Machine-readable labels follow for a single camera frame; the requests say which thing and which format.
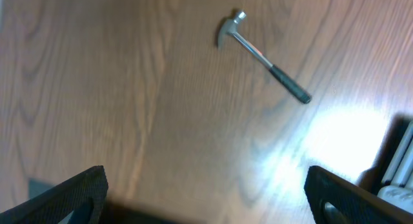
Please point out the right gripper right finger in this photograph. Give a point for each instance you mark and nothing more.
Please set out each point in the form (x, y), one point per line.
(354, 203)

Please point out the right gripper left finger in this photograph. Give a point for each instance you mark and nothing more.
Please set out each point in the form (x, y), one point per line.
(82, 196)

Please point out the small steel claw hammer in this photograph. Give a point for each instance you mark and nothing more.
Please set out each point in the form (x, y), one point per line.
(229, 27)

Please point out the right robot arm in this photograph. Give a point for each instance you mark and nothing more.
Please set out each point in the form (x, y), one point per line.
(393, 185)

